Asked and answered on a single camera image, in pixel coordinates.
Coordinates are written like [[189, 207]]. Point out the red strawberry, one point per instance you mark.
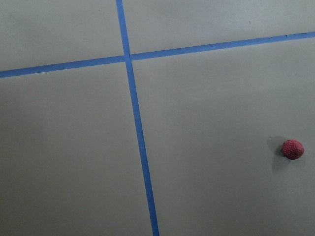
[[292, 149]]

